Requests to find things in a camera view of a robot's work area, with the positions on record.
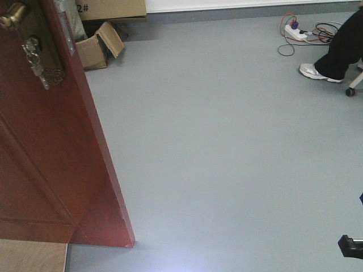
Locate brown wooden door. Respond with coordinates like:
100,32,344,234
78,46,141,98
1,1,135,248

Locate black robot part lower right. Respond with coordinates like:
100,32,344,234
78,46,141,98
337,235,363,260

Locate open cardboard box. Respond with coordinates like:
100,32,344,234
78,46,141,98
75,22,125,70

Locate white grey sneaker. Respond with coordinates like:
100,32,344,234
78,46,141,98
299,63,343,83

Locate white power strip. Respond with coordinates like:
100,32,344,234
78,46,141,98
284,24,307,41

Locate closed cardboard box behind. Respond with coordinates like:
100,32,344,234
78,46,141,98
75,0,146,21

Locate silver keys in lock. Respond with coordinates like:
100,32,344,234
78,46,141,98
22,36,50,90

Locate white office chair leg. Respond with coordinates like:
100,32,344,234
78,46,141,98
345,60,362,97

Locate black trouser leg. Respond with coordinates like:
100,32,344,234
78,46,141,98
314,9,362,80

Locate plywood base platform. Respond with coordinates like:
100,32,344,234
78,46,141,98
1,239,68,271

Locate brass door handle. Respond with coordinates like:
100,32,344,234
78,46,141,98
1,2,29,32

